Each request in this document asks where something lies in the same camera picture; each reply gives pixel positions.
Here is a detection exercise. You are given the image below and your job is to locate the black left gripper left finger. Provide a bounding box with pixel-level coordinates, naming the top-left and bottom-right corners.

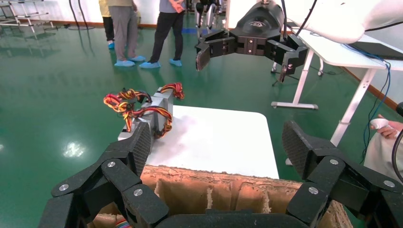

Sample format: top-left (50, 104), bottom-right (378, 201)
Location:
top-left (38, 121), bottom-right (171, 228)

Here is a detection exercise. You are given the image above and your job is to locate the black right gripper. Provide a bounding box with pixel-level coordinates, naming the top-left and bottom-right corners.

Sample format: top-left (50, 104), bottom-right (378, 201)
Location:
top-left (195, 1), bottom-right (309, 84)

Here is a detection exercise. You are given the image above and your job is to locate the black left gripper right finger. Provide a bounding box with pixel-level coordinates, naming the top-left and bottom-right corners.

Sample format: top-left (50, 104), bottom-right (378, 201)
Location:
top-left (281, 120), bottom-right (403, 228)

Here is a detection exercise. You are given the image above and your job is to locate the seated person in white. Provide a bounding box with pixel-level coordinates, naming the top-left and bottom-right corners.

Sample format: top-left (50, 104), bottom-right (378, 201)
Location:
top-left (362, 114), bottom-right (403, 185)

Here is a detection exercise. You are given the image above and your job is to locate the background robot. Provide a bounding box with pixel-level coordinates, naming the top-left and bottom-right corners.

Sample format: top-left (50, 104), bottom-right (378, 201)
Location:
top-left (193, 0), bottom-right (221, 35)

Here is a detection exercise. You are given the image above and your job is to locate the white handheld controller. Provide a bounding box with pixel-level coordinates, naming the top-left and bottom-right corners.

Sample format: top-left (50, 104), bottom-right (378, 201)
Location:
top-left (370, 118), bottom-right (391, 130)

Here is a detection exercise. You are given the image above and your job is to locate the white desk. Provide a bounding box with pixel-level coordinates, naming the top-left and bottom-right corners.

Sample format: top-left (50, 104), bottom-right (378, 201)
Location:
top-left (270, 22), bottom-right (403, 149)

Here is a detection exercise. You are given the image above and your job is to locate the person in black trousers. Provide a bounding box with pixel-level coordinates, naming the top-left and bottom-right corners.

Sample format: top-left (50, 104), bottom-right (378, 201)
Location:
top-left (139, 0), bottom-right (186, 69)

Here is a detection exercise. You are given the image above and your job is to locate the cardboard box with dividers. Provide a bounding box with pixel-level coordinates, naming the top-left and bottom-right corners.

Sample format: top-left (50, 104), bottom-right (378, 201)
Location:
top-left (88, 165), bottom-right (353, 228)

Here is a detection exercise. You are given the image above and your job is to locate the black laptop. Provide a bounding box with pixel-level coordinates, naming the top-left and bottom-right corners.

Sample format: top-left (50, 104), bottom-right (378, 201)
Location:
top-left (349, 41), bottom-right (403, 60)

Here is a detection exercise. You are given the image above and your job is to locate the person in grey trousers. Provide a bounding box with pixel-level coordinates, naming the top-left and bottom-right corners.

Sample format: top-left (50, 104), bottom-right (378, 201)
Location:
top-left (107, 0), bottom-right (147, 67)

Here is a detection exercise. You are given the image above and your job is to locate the person in yellow top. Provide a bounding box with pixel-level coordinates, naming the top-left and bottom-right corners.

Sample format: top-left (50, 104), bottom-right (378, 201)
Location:
top-left (98, 0), bottom-right (115, 50)

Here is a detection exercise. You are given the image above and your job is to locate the metal tube rack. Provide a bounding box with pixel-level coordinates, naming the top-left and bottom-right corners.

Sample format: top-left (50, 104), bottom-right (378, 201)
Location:
top-left (0, 0), bottom-right (54, 40)

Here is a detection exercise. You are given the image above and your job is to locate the blue cable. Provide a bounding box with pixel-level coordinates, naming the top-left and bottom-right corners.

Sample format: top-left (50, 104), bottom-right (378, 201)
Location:
top-left (341, 44), bottom-right (392, 164)

